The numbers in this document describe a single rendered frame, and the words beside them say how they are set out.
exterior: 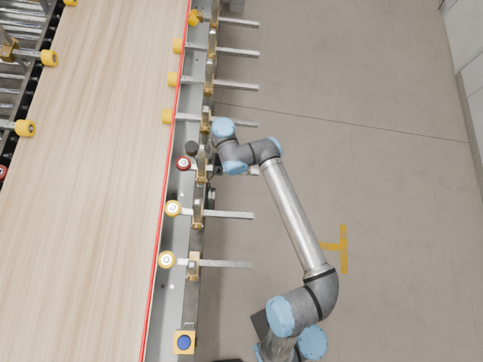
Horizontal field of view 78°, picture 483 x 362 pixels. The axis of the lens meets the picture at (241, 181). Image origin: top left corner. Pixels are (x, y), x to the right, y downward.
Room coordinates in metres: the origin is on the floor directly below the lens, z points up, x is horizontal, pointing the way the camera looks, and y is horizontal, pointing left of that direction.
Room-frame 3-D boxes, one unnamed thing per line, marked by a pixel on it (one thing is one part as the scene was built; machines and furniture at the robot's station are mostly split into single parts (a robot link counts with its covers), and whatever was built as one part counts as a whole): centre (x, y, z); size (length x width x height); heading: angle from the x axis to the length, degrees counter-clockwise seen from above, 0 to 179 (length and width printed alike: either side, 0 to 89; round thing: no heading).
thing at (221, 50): (1.34, 0.41, 0.95); 0.50 x 0.04 x 0.04; 107
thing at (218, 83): (1.11, 0.33, 0.95); 0.50 x 0.04 x 0.04; 107
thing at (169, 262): (0.10, 0.20, 0.85); 0.08 x 0.08 x 0.11
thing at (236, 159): (0.51, 0.06, 1.33); 0.12 x 0.12 x 0.09; 39
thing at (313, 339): (-0.02, -0.57, 0.79); 0.17 x 0.15 x 0.18; 129
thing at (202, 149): (0.58, 0.22, 0.93); 0.04 x 0.04 x 0.48; 17
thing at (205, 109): (0.82, 0.29, 0.87); 0.04 x 0.04 x 0.48; 17
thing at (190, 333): (-0.15, -0.01, 1.18); 0.07 x 0.07 x 0.08; 17
